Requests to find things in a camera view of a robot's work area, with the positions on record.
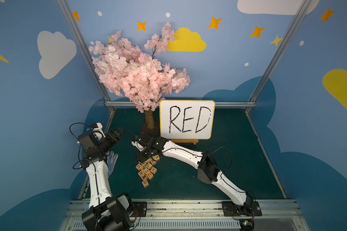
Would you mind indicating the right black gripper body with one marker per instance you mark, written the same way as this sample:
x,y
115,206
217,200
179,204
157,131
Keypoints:
x,y
146,147

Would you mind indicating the whiteboard with RED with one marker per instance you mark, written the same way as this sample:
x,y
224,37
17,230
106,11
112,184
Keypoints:
x,y
186,119

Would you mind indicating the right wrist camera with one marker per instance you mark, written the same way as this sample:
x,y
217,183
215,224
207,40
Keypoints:
x,y
138,145

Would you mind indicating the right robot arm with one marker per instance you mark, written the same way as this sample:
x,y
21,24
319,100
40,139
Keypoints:
x,y
208,171

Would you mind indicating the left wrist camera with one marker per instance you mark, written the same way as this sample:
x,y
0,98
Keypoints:
x,y
97,130

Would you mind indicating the wooden block letter X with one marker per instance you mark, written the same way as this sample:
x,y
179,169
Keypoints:
x,y
144,177

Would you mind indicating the wooden block letter J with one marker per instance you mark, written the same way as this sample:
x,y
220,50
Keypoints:
x,y
156,158

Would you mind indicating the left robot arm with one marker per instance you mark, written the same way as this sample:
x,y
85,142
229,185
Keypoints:
x,y
106,212

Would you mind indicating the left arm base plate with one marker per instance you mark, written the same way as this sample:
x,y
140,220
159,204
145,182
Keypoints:
x,y
139,209

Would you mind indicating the wooden block letter D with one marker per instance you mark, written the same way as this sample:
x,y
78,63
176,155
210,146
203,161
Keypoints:
x,y
145,183

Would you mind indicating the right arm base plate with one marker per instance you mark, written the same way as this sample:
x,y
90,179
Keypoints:
x,y
232,210

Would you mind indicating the pink cherry blossom tree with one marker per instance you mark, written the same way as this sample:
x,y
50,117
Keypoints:
x,y
127,71

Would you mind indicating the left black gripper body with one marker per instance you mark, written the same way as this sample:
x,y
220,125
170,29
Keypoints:
x,y
109,138

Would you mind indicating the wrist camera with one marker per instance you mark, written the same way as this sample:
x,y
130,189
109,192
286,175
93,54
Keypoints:
x,y
138,145
97,130

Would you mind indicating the blue white work glove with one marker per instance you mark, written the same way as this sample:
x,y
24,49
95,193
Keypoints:
x,y
111,162

